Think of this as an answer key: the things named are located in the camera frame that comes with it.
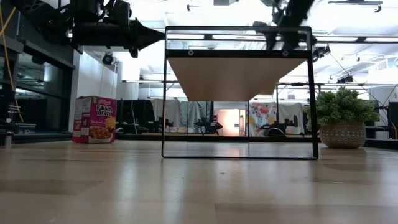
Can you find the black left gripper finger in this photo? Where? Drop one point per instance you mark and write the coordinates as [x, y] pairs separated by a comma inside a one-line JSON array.
[[146, 28], [146, 38]]

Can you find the black round spot lamp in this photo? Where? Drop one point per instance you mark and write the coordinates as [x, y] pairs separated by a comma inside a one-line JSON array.
[[108, 59]]

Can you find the black-framed wooden shelf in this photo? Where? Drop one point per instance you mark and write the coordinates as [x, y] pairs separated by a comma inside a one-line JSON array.
[[239, 77]]

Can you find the bushy green plant woven pot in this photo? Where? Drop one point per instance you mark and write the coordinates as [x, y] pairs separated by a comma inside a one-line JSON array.
[[342, 109]]

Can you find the black track light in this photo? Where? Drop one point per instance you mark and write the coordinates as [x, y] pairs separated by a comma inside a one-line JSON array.
[[343, 79], [320, 53]]

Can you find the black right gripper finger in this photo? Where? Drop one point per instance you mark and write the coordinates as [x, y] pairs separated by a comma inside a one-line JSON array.
[[270, 37], [291, 39]]

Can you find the white hanging cloth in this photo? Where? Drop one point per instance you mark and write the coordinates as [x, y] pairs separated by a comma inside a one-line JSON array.
[[172, 110]]

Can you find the grey hanging cloth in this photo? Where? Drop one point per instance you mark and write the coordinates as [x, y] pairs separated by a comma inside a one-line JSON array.
[[194, 110]]

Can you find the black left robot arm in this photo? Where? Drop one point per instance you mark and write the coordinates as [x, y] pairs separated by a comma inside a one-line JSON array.
[[40, 18]]

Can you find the black metal table frame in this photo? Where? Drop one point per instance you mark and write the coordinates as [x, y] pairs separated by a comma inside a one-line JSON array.
[[40, 138]]

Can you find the pink Raisin Bran cereal box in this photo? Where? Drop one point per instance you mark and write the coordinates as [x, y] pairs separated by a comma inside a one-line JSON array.
[[99, 118]]

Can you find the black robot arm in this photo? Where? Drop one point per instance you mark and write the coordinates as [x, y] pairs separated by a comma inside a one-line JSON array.
[[208, 126]]

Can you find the floral hanging fabric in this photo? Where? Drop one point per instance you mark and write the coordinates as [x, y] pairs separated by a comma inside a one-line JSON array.
[[261, 116]]

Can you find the ceiling light strip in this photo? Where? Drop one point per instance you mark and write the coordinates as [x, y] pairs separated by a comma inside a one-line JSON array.
[[239, 37], [186, 36]]

